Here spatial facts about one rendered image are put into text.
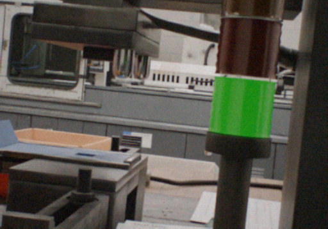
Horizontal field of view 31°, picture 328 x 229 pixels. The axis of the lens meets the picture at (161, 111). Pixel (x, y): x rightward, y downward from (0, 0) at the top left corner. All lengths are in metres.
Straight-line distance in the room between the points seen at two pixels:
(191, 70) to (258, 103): 5.05
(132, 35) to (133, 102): 4.64
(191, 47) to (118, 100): 0.97
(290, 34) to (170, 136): 2.48
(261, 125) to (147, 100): 4.82
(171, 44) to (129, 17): 6.54
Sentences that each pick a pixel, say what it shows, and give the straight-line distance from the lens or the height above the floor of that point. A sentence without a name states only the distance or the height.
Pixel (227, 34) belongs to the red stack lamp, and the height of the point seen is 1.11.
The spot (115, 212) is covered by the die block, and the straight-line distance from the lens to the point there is 0.55.
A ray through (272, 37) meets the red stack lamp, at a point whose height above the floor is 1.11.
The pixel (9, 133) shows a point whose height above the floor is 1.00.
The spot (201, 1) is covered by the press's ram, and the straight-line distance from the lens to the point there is 0.58.
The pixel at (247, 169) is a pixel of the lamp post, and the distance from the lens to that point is 0.36.
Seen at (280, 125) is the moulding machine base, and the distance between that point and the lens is 5.07.
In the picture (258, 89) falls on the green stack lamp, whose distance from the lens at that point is 0.35.
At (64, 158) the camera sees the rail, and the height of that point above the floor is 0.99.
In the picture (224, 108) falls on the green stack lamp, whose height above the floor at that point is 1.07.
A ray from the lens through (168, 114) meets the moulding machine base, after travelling 5.14.
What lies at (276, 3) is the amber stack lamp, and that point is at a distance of 0.36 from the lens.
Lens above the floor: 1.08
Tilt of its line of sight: 3 degrees down
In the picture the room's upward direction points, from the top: 6 degrees clockwise
